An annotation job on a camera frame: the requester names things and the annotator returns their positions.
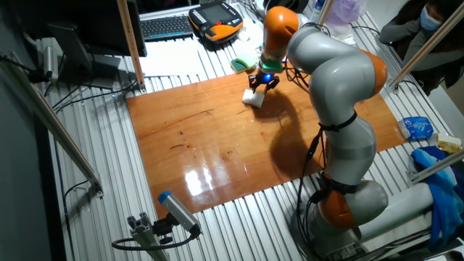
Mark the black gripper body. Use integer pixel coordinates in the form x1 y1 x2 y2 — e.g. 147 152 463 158
253 70 279 87

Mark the white rectangular sponge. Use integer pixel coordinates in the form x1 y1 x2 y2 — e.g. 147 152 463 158
241 88 265 109

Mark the yellow and green sponge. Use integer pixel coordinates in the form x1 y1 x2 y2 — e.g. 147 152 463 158
231 59 251 75

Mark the green wrist flange adapter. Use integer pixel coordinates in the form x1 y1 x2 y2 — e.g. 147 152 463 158
260 59 284 73

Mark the orange and black teach pendant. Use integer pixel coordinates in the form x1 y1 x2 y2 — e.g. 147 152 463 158
188 1 244 43

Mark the black round spool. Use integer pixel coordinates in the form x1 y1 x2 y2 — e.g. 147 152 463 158
262 0 310 14

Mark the white paper sheet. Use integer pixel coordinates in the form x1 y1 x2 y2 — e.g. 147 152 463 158
139 21 264 78

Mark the clear plastic bottle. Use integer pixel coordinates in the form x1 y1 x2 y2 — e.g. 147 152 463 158
310 0 326 22

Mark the black computer keyboard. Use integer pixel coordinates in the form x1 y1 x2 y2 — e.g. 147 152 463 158
139 14 195 41

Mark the purple plastic bag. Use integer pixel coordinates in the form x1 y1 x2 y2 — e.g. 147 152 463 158
326 0 367 26

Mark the person in dark clothes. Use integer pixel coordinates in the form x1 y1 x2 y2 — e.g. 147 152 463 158
379 0 464 96

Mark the blue tissue pack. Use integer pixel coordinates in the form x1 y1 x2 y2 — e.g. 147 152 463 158
397 116 434 141

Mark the black computer monitor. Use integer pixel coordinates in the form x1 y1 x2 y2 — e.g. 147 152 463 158
10 0 148 90

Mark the yellow packaged item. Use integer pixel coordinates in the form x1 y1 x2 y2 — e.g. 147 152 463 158
434 133 463 154

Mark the blue cloth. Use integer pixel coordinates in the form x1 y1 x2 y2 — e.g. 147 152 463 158
411 146 464 251

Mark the black wrist cable bundle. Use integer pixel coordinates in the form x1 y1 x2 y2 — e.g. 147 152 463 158
282 57 312 94

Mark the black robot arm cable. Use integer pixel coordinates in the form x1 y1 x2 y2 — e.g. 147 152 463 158
295 125 327 254

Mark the wooden frame post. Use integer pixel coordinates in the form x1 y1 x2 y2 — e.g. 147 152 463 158
116 0 146 94

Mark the silver camera with blue end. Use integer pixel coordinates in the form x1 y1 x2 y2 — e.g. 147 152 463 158
158 191 202 236

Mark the aluminium profile camera post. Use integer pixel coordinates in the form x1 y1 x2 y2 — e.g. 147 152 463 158
126 212 170 261

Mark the black camera cable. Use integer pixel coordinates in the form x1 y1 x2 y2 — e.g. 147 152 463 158
111 231 200 252

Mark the small silver camera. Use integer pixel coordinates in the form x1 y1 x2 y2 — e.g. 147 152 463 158
43 45 59 83

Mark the long aluminium frame strut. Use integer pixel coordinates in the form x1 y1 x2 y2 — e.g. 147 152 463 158
0 50 104 199

